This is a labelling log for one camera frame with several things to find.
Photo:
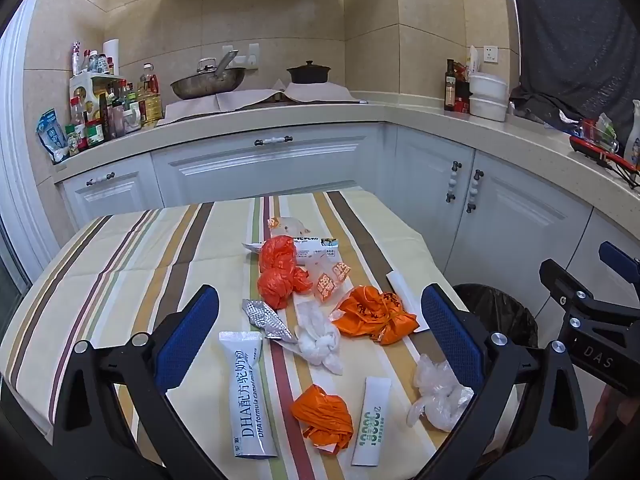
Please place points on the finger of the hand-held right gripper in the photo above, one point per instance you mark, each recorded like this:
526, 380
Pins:
622, 262
575, 295

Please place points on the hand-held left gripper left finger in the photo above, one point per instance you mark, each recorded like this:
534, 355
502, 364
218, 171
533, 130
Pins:
187, 332

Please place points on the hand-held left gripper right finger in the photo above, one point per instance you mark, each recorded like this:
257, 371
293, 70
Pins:
450, 332

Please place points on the black-lined trash bin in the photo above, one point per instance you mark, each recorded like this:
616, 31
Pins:
500, 310

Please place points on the white paper sleeve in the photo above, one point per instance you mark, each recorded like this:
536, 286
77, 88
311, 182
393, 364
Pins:
407, 297

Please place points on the clear plastic bag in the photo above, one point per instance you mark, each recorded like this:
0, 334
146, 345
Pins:
440, 395

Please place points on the silver foil blister pack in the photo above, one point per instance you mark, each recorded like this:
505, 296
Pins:
265, 320

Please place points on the orange printed plastic bag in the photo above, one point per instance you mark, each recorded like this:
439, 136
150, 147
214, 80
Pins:
372, 315

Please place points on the white milk powder sachet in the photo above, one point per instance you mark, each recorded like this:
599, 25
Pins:
247, 390

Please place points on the long twisted orange plastic bag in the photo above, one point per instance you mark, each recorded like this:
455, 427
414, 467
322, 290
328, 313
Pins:
277, 285

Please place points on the white sachet with green print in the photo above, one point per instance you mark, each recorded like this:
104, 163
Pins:
372, 420

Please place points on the white bag with orange print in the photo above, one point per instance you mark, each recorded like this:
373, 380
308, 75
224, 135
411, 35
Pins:
330, 282

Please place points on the white knotted plastic bag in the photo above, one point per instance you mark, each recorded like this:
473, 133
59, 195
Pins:
317, 342

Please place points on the person's right hand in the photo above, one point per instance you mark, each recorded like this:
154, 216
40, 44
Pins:
602, 410

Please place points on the white cabinet door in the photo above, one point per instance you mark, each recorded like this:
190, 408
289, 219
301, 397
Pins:
430, 220
530, 230

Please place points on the striped tablecloth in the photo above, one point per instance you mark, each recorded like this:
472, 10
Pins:
125, 270

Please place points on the red dish rack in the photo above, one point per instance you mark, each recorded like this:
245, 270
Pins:
600, 152

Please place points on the white spray bottle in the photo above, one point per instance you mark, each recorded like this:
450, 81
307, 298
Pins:
636, 135

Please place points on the green white plastic packet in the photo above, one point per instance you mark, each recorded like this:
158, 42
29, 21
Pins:
602, 130

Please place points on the white orange-dotted plastic bag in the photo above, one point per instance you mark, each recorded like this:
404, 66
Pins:
285, 225

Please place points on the white milk powder packet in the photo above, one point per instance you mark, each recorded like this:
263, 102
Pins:
312, 249

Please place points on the small white cabinet drawer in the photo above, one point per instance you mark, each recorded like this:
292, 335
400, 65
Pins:
110, 200

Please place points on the wide white cabinet drawer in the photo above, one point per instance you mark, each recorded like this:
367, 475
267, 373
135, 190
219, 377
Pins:
270, 170

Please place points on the white lidded container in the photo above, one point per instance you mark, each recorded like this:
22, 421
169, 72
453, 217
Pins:
487, 109
489, 86

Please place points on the dark grey cloth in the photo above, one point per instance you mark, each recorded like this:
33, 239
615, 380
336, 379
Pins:
575, 45

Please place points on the red packet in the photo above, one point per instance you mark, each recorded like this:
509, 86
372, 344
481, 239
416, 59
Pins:
463, 100

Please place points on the group of condiment bottles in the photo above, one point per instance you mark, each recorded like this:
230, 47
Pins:
95, 125

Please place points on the beige stove cover cloth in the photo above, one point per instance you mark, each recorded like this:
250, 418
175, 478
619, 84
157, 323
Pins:
220, 105
325, 94

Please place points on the yellow cooking oil bottle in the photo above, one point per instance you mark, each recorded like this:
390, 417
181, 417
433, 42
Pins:
152, 105

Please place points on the white sliding door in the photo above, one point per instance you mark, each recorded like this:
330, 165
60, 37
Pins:
25, 160

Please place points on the dark glass bottle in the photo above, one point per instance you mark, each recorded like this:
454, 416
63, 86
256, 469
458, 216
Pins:
450, 90

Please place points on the blue snack bags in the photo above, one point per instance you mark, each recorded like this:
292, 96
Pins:
50, 135

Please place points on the steel wok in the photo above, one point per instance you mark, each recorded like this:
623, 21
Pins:
207, 86

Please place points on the beige stone countertop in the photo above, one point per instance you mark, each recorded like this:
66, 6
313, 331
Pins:
310, 112

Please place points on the white spice rack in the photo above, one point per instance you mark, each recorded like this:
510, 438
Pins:
87, 85

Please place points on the steel kettle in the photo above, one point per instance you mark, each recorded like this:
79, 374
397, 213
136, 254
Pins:
206, 66

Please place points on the black lidded pot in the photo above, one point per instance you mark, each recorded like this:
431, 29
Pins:
308, 74

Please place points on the paper towel roll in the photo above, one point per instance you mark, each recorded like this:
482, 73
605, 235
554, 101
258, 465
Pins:
112, 52

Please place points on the white wall socket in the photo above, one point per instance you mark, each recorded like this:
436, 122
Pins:
491, 54
253, 55

